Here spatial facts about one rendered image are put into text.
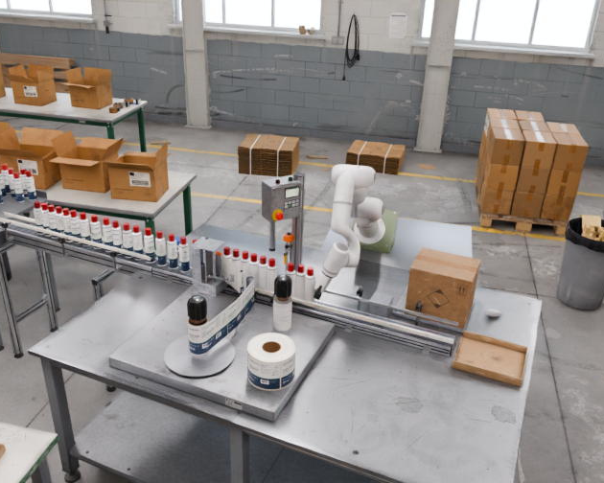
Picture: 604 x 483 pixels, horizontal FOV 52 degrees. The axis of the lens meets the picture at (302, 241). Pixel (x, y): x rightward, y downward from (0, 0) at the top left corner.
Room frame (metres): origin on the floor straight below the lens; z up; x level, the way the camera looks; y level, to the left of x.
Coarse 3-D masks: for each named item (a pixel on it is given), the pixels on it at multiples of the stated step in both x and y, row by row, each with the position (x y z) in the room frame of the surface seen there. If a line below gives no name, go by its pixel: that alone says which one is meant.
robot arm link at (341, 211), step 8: (336, 208) 2.66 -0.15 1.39; (344, 208) 2.65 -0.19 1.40; (336, 216) 2.64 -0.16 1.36; (344, 216) 2.64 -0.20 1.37; (336, 224) 2.62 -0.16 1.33; (344, 224) 2.62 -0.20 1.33; (336, 232) 2.63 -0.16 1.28; (344, 232) 2.61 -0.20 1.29; (352, 232) 2.62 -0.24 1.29; (352, 240) 2.62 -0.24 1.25; (352, 248) 2.61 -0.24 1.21; (352, 256) 2.58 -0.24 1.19; (352, 264) 2.56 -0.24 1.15
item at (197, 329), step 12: (192, 300) 2.16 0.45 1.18; (204, 300) 2.18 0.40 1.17; (192, 312) 2.14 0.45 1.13; (204, 312) 2.15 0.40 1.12; (192, 324) 2.14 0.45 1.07; (204, 324) 2.15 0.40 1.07; (192, 336) 2.14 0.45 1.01; (204, 336) 2.14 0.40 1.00; (192, 348) 2.14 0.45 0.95; (204, 348) 2.14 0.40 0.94
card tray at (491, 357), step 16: (464, 336) 2.45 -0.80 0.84; (480, 336) 2.42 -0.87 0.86; (464, 352) 2.33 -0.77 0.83; (480, 352) 2.33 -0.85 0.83; (496, 352) 2.34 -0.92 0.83; (512, 352) 2.34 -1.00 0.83; (464, 368) 2.19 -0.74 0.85; (480, 368) 2.17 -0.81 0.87; (496, 368) 2.22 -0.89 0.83; (512, 368) 2.22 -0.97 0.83
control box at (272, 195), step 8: (288, 176) 2.84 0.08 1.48; (264, 184) 2.75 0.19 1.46; (272, 184) 2.73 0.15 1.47; (280, 184) 2.73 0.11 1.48; (288, 184) 2.75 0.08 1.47; (296, 184) 2.77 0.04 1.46; (264, 192) 2.75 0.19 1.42; (272, 192) 2.70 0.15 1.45; (280, 192) 2.72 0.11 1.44; (264, 200) 2.75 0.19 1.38; (272, 200) 2.70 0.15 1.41; (280, 200) 2.72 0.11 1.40; (288, 200) 2.74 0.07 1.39; (264, 208) 2.75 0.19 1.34; (272, 208) 2.70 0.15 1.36; (280, 208) 2.72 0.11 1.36; (288, 208) 2.74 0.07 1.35; (296, 208) 2.77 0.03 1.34; (264, 216) 2.75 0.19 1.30; (272, 216) 2.70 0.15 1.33; (288, 216) 2.74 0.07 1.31; (296, 216) 2.77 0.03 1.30
